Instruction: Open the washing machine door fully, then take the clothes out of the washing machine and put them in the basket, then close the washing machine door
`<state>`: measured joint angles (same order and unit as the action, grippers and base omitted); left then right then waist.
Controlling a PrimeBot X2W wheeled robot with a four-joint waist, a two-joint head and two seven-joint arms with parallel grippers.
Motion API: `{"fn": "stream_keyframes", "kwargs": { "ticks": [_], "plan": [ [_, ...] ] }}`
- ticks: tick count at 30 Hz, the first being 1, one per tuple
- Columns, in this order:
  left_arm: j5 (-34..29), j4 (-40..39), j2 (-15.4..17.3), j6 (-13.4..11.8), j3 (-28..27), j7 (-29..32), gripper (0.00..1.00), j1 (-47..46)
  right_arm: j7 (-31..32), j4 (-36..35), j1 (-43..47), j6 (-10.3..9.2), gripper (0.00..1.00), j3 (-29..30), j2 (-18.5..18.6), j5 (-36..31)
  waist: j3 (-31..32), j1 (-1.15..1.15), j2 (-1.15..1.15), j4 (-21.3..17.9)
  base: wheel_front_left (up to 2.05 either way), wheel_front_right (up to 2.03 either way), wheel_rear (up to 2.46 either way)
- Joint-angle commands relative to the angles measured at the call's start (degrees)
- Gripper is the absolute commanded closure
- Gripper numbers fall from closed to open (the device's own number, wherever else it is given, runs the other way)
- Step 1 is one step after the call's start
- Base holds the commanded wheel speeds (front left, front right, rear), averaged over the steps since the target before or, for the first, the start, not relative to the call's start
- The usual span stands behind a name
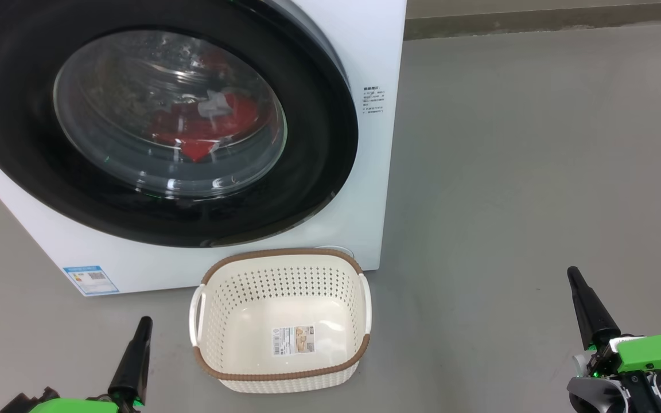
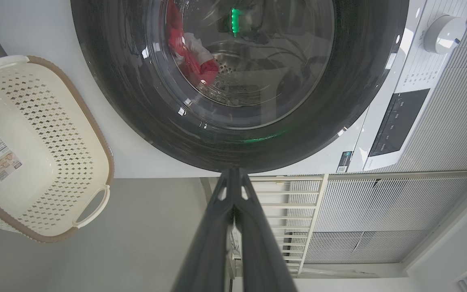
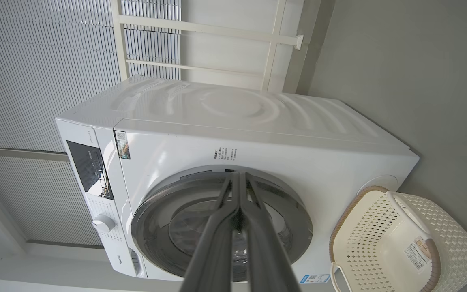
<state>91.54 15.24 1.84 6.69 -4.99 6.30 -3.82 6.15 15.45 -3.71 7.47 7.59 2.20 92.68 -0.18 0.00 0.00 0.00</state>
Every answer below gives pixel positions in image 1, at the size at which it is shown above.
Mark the printed instruction label sticker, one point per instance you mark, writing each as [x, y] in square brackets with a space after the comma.
[293, 340]

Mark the red shirt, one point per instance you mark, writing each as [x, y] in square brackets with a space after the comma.
[233, 117]

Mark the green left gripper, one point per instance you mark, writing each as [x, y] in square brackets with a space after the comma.
[78, 406]

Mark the dark wall skirting strip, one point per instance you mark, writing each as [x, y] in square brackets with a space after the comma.
[537, 20]

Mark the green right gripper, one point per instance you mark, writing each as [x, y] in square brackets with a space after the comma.
[652, 353]

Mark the blue energy label sticker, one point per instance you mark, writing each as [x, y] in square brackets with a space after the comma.
[90, 280]

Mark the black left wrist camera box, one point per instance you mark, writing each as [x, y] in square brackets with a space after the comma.
[26, 401]

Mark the white front-load washing machine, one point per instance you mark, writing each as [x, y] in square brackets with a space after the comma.
[376, 51]

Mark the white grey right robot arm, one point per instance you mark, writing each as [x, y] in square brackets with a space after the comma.
[600, 396]

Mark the black round glass washer door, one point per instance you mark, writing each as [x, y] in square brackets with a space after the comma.
[20, 143]

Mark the cream laundry basket brown rim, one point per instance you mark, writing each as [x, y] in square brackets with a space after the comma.
[284, 269]

